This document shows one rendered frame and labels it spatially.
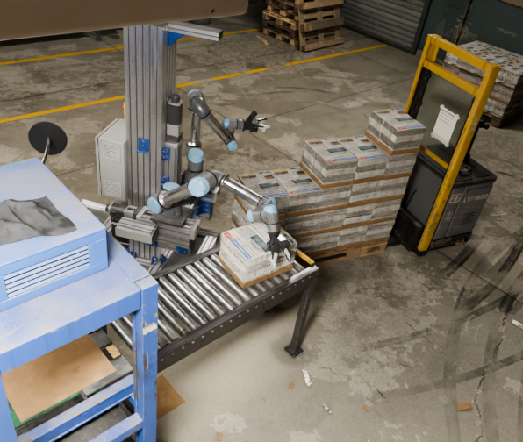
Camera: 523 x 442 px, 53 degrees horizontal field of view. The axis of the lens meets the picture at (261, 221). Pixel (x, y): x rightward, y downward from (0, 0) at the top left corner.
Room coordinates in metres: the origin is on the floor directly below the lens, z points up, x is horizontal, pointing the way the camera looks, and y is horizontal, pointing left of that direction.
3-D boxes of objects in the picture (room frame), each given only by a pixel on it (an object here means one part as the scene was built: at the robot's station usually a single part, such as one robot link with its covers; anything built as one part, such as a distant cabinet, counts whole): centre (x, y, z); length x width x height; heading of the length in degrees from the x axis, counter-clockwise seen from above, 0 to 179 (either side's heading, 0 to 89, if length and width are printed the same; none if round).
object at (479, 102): (3.96, -1.52, 0.97); 0.09 x 0.09 x 1.75; 30
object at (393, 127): (4.03, -0.97, 0.65); 0.39 x 0.30 x 1.29; 30
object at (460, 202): (4.43, -1.67, 0.40); 0.69 x 0.55 x 0.80; 30
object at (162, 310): (2.04, 0.46, 0.77); 0.47 x 0.05 x 0.05; 47
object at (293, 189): (3.67, -0.34, 0.42); 1.17 x 0.39 x 0.83; 120
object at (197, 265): (2.32, 0.20, 0.77); 0.47 x 0.05 x 0.05; 47
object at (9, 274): (1.53, 0.93, 1.65); 0.60 x 0.45 x 0.20; 47
